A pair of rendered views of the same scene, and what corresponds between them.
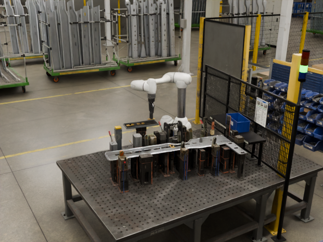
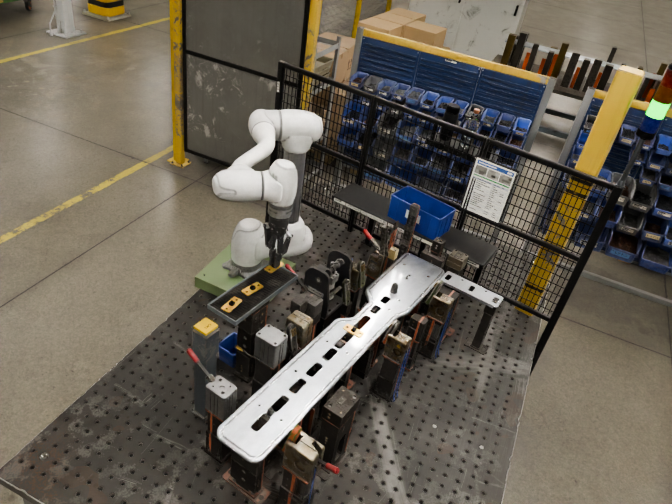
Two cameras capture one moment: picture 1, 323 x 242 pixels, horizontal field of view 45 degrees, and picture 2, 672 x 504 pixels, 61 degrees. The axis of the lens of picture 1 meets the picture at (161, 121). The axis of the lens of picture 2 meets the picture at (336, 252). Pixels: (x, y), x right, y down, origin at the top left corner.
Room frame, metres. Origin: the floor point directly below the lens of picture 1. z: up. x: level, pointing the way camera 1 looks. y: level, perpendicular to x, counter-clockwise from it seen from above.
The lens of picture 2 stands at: (2.50, 1.07, 2.56)
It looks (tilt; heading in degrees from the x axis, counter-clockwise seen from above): 35 degrees down; 320
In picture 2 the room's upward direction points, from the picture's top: 10 degrees clockwise
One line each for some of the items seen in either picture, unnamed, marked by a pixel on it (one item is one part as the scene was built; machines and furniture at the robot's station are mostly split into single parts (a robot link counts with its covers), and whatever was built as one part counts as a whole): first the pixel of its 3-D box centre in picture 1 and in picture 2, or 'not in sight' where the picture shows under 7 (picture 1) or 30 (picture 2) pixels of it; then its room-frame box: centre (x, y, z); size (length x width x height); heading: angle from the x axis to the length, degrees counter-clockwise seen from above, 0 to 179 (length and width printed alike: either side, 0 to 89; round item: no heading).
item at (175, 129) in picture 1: (172, 142); (324, 305); (3.94, -0.13, 0.94); 0.18 x 0.13 x 0.49; 112
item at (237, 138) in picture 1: (238, 151); (449, 283); (3.87, -0.85, 0.88); 0.08 x 0.08 x 0.36; 22
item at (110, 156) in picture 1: (170, 147); (352, 335); (3.70, -0.10, 1.00); 1.38 x 0.22 x 0.02; 112
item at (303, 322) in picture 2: (152, 151); (295, 353); (3.80, 0.09, 0.89); 0.13 x 0.11 x 0.38; 22
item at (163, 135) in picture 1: (162, 149); (306, 331); (3.88, -0.01, 0.89); 0.13 x 0.11 x 0.38; 22
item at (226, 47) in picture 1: (220, 79); (241, 73); (6.52, -1.01, 1.00); 1.34 x 0.14 x 2.00; 31
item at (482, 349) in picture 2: (240, 165); (484, 324); (3.59, -0.83, 0.84); 0.11 x 0.06 x 0.29; 22
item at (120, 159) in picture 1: (123, 173); (300, 477); (3.32, 0.36, 0.88); 0.15 x 0.11 x 0.36; 22
